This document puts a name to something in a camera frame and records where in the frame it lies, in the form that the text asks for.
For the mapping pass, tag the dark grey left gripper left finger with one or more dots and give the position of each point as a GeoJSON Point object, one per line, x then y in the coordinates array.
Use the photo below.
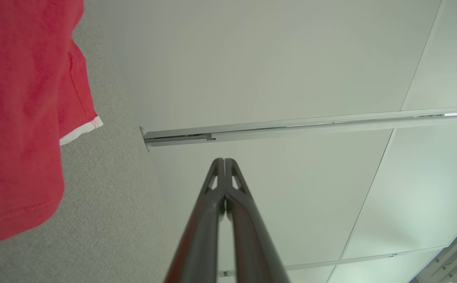
{"type": "Point", "coordinates": [201, 236]}

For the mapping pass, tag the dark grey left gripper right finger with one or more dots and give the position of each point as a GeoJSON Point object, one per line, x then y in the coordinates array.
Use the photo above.
{"type": "Point", "coordinates": [254, 243]}

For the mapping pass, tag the red shorts white trim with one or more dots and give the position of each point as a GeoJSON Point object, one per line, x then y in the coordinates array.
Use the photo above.
{"type": "Point", "coordinates": [16, 118]}

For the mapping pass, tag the grey fabric sofa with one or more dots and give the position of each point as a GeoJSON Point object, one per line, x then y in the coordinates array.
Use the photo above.
{"type": "Point", "coordinates": [106, 216]}

